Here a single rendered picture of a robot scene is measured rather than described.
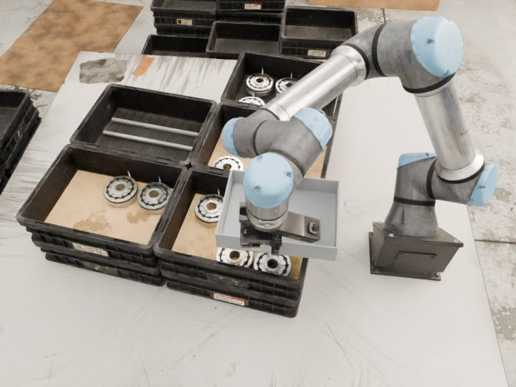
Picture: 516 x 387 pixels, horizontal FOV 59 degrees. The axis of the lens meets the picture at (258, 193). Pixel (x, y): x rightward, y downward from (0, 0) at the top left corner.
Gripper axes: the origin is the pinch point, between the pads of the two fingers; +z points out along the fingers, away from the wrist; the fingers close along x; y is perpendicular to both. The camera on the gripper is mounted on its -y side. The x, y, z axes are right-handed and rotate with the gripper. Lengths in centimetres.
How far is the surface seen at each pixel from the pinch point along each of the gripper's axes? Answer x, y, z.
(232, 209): -10.7, 10.6, 6.2
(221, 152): -44, 18, 37
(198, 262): 0.0, 19.2, 16.2
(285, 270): -0.4, -3.2, 23.3
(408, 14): -244, -104, 171
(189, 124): -56, 30, 40
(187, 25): -175, 53, 115
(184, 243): -8.9, 25.4, 28.3
